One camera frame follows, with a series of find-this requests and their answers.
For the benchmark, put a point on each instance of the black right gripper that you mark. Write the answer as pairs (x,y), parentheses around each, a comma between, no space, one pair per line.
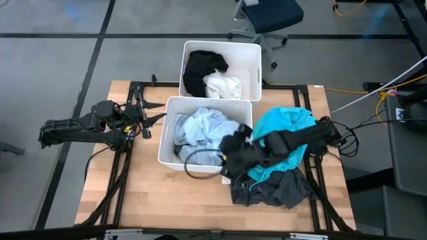
(241,155)

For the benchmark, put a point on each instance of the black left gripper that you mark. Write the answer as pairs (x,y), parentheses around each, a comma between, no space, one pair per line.
(136,116)

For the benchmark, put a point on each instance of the white perforated plastic basket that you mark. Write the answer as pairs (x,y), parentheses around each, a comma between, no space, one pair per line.
(243,60)
(166,133)

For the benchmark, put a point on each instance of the slate blue garment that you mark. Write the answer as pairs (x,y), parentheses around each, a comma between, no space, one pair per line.
(180,130)

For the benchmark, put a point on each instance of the light blue shirt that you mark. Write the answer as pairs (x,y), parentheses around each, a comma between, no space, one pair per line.
(207,130)

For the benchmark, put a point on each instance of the long black cloth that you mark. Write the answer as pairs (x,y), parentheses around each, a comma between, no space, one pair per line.
(193,83)

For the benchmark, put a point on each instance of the dark grey garment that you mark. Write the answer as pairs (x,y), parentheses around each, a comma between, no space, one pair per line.
(277,191)

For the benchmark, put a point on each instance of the turquoise t-shirt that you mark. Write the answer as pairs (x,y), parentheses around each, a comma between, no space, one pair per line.
(283,120)

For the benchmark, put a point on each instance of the white garment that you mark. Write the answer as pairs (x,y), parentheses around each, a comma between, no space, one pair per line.
(223,88)

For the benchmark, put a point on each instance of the black garment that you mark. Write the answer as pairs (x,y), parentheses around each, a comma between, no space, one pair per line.
(207,61)

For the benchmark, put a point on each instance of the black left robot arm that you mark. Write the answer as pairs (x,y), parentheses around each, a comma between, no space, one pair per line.
(73,130)

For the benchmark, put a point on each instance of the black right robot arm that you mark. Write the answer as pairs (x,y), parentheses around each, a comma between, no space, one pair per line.
(293,138)

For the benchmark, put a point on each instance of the white paper tag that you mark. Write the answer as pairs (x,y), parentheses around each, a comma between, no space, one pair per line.
(226,180)

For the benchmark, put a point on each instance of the navy office chair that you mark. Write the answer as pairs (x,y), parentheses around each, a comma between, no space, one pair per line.
(270,13)

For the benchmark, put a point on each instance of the grey chair base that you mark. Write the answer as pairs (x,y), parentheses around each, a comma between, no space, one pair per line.
(11,149)

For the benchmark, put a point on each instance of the black crossbar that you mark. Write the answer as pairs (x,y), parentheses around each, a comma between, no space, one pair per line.
(50,233)

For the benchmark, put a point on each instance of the grey desk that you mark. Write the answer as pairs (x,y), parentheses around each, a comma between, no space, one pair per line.
(410,166)

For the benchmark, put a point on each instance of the dark grey cabinet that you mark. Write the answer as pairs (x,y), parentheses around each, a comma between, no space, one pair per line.
(407,213)

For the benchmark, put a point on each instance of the black bag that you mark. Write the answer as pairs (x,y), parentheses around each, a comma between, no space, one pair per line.
(417,115)

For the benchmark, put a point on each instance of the black table leg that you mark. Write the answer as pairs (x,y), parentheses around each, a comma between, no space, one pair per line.
(405,20)

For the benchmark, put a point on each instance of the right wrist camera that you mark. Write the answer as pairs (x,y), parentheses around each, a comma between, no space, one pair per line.
(245,130)

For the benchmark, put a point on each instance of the black aluminium table frame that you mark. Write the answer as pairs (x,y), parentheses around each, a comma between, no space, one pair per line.
(283,87)

